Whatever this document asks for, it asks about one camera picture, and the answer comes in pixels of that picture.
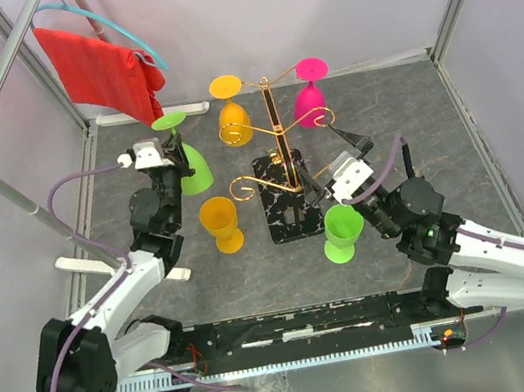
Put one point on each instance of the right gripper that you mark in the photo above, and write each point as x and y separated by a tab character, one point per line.
311	191

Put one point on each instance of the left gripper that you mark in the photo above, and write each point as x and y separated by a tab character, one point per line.
173	149

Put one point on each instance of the green goblet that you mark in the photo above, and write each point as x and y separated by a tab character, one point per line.
343	227
198	177

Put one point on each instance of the gold wine glass rack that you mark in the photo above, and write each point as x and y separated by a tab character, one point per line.
275	179

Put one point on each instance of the orange goblet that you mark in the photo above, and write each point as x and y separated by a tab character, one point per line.
234	122
219	216

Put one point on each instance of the magenta goblet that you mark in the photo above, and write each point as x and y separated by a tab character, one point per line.
310	104

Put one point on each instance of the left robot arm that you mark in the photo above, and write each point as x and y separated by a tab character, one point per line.
87	352

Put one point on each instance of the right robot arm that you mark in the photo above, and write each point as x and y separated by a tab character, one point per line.
468	265

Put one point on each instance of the green goblet front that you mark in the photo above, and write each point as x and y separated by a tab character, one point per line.
343	227

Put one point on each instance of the red cloth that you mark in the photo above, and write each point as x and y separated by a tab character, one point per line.
96	72

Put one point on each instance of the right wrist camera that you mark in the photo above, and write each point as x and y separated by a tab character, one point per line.
347	176

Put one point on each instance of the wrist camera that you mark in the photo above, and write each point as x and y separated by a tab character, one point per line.
347	176
145	154

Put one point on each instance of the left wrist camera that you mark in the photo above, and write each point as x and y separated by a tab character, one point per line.
145	154

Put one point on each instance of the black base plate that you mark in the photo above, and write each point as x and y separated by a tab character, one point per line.
205	343

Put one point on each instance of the white cable duct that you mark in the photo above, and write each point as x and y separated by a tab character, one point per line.
319	351

